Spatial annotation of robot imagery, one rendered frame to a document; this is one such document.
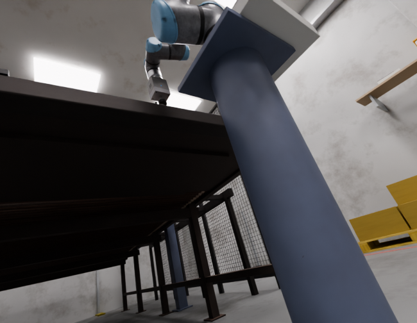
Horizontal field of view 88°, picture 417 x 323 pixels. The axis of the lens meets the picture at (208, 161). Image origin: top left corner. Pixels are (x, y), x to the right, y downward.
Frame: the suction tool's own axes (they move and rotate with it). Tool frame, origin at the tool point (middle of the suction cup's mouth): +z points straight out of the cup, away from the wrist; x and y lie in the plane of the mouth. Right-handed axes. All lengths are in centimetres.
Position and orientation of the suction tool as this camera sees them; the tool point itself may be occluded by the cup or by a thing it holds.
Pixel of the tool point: (162, 104)
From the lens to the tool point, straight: 112.1
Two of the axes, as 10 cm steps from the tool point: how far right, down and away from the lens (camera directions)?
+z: 3.1, 8.6, -4.1
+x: 5.4, -5.1, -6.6
